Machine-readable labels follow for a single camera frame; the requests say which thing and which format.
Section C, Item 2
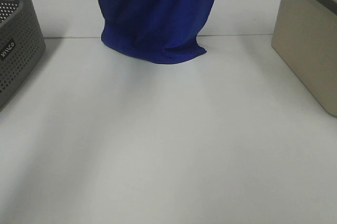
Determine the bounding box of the blue towel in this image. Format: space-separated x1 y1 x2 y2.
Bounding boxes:
98 0 215 64

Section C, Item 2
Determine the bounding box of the beige bin with grey rim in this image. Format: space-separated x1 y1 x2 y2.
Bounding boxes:
272 0 336 116

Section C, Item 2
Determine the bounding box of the grey perforated plastic basket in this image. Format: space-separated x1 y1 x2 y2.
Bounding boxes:
1 0 46 108

